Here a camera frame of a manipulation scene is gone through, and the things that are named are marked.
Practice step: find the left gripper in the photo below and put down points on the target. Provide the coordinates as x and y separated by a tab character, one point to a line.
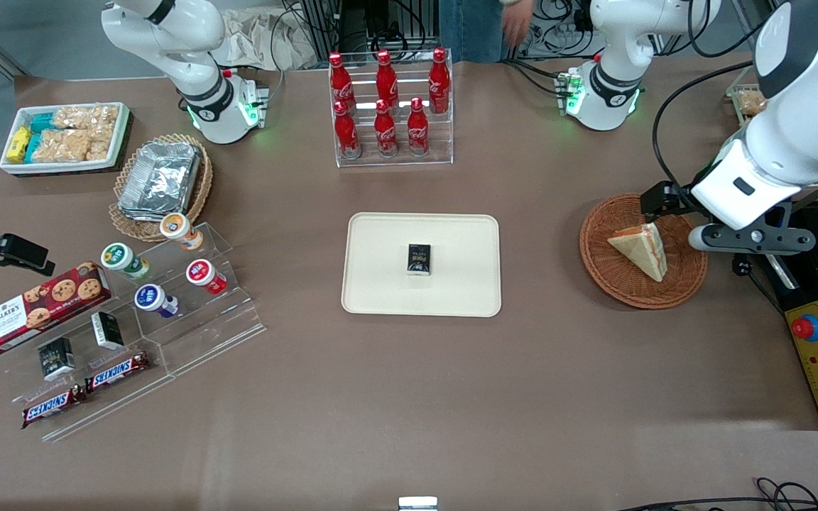
673	199

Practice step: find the triangular sandwich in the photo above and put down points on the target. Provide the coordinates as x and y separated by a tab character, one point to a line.
642	248

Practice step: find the small black packet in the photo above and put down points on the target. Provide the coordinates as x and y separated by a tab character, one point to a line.
420	260
56	358
107	330

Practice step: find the blue jeans leg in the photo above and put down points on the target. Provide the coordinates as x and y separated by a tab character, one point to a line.
469	28

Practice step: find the silver foil container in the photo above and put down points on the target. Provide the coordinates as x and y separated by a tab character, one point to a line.
159	181

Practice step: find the blue gum bottle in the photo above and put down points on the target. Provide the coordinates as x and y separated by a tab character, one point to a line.
153	298

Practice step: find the yellow snack packet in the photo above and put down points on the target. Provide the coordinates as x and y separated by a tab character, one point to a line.
18	144

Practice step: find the red cola bottle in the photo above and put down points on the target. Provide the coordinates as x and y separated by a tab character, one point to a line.
346	135
385	133
417	131
342	84
439	79
387	79

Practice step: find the oval tan wicker basket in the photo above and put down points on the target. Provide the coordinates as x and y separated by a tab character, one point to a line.
199	188

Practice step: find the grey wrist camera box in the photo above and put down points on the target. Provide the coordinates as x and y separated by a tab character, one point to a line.
750	240

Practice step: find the orange gum bottle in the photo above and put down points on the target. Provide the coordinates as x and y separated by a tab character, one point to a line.
179	228

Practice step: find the cream plastic tray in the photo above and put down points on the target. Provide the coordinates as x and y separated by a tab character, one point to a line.
380	277

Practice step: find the white rectangular snack bin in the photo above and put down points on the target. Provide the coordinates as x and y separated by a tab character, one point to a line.
122	128

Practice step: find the crumpled beige cloth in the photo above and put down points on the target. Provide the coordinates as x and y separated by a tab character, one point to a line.
260	39

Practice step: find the clear acrylic bottle rack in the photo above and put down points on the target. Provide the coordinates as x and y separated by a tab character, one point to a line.
395	160

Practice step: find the small white device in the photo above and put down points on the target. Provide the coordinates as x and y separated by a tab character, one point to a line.
417	504

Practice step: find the round brown wicker basket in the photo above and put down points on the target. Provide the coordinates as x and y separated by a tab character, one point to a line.
615	284

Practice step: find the clear acrylic stepped stand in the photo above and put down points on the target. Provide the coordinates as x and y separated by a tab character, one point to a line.
217	326

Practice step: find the green gum bottle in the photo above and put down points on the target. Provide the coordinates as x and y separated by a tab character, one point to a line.
121	257

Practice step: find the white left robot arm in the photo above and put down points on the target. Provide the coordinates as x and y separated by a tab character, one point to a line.
806	128

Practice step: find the teal snack packet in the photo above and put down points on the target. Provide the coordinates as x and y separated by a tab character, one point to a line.
33	147
42	123

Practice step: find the clear bag of rice crackers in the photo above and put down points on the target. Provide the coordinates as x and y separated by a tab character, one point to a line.
82	116
68	145

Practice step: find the red tartan cookie box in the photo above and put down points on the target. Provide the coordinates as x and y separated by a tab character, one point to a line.
40	309

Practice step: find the red gum bottle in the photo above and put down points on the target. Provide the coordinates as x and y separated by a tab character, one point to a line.
203	274

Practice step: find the small basket with snacks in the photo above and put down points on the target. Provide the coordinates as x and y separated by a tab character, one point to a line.
750	103

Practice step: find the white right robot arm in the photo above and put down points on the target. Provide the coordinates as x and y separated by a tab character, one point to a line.
196	64

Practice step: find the bare person hand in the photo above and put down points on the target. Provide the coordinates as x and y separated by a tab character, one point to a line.
519	25

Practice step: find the Snickers chocolate bar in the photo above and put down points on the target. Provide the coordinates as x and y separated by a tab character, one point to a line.
116	372
54	406

